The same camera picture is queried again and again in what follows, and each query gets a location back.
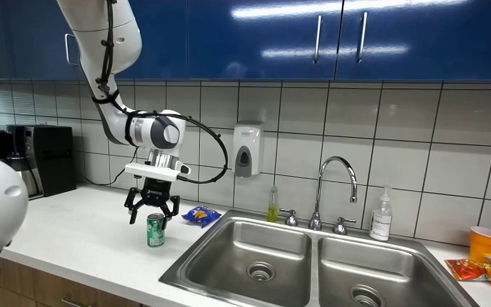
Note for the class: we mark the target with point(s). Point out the chrome gooseneck faucet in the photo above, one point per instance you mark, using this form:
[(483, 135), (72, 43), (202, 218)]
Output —
[(331, 198)]

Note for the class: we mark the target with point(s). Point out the clear hand soap bottle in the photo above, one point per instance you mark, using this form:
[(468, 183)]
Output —
[(382, 218)]

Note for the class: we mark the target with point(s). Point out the blue upper cabinets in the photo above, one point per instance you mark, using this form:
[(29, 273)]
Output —
[(312, 39)]

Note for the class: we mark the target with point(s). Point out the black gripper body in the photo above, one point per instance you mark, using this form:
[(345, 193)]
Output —
[(154, 191)]

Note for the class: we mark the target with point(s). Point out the green dish soap bottle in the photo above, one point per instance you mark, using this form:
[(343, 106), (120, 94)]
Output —
[(273, 210)]

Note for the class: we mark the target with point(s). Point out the orange plastic cup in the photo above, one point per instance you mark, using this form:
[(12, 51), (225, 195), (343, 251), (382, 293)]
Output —
[(479, 244)]

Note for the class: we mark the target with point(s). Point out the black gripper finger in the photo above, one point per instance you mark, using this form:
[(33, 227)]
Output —
[(169, 208), (132, 205)]

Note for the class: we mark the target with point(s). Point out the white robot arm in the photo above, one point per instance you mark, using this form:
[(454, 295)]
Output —
[(110, 41)]

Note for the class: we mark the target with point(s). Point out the wooden lower cabinet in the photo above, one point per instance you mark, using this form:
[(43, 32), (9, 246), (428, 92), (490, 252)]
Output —
[(28, 287)]

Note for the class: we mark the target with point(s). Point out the blue chip bag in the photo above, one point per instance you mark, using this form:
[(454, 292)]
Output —
[(202, 215)]

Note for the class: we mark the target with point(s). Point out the green soda can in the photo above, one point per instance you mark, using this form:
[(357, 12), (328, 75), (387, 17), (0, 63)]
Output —
[(156, 224)]

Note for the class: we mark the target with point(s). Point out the stainless steel double sink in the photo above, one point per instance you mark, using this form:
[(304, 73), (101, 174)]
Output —
[(248, 261)]

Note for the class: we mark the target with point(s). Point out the black appliance on counter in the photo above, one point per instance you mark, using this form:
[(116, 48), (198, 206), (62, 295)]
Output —
[(43, 155)]

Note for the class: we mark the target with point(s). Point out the orange snack packets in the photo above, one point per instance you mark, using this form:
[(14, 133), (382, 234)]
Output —
[(468, 270)]

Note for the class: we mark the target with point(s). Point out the white wall soap dispenser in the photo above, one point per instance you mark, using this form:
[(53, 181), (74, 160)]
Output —
[(246, 150)]

